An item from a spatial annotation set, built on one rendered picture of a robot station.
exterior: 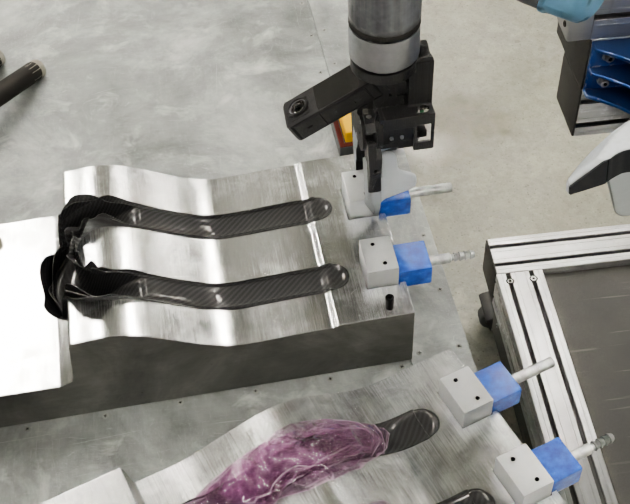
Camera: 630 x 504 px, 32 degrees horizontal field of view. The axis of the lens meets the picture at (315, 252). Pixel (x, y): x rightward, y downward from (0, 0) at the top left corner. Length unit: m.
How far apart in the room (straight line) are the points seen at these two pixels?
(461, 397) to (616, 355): 0.93
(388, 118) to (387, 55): 0.09
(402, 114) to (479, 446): 0.36
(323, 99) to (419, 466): 0.40
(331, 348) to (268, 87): 0.51
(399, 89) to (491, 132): 1.54
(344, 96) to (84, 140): 0.51
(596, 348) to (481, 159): 0.75
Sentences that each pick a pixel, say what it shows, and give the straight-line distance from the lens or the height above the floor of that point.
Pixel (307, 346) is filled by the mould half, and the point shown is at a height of 0.86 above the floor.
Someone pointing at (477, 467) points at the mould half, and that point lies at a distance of 1.16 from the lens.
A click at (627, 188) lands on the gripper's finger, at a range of 0.63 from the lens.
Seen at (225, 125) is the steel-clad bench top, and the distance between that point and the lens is 1.58.
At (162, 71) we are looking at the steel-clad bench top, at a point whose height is 0.80.
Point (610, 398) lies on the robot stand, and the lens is 2.02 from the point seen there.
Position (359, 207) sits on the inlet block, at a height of 0.91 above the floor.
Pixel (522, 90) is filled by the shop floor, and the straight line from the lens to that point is 2.86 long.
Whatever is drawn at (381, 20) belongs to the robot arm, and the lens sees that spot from 1.11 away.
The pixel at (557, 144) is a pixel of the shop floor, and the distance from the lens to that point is 2.73.
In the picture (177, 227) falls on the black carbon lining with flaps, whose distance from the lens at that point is 1.32.
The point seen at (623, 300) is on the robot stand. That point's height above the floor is 0.21.
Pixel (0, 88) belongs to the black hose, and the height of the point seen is 0.85.
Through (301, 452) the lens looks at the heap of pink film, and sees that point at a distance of 1.09.
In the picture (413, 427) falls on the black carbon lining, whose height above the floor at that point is 0.85.
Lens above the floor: 1.86
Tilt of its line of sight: 49 degrees down
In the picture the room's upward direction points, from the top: 3 degrees counter-clockwise
